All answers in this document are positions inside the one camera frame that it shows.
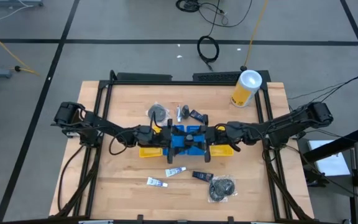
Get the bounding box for blue plastic basket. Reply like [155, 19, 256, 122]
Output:
[185, 124, 207, 156]
[162, 124, 186, 156]

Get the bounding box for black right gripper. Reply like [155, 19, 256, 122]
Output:
[189, 114, 248, 163]

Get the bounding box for white flat panel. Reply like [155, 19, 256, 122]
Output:
[307, 139, 353, 177]

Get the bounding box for yellow plastic basket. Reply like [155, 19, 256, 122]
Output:
[209, 124, 234, 157]
[139, 124, 163, 159]

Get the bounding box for dark navy tube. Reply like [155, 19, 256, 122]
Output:
[191, 170, 214, 184]
[189, 109, 205, 123]

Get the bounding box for black vented panel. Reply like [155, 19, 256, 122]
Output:
[192, 70, 272, 83]

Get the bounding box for black coiled floor cable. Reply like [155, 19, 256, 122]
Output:
[196, 35, 221, 71]

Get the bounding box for white thin floor cable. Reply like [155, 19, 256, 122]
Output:
[0, 4, 36, 32]

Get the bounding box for clear bag black hair ties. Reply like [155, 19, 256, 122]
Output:
[211, 174, 238, 197]
[208, 183, 229, 203]

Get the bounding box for black flat panel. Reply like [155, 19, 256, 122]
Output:
[116, 72, 173, 82]

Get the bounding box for black tangled floor cable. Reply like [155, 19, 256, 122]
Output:
[175, 0, 254, 37]

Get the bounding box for black table frame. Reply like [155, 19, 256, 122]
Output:
[48, 70, 316, 224]

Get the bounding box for thick black cable bundle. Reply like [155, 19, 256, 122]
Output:
[57, 144, 85, 215]

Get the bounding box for yellow cable with black plug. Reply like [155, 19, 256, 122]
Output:
[242, 0, 270, 72]
[0, 22, 40, 77]

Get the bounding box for black desk beam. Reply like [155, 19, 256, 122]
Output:
[303, 127, 358, 164]

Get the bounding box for black left forearm cable loop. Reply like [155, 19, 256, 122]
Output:
[108, 128, 140, 156]

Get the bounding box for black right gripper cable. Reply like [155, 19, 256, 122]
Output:
[225, 141, 241, 153]

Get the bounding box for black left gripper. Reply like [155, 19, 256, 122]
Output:
[135, 118, 190, 164]

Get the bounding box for yellow white canister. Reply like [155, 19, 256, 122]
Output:
[230, 69, 263, 108]

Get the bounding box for bagged grey round disc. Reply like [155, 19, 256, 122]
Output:
[147, 101, 172, 127]

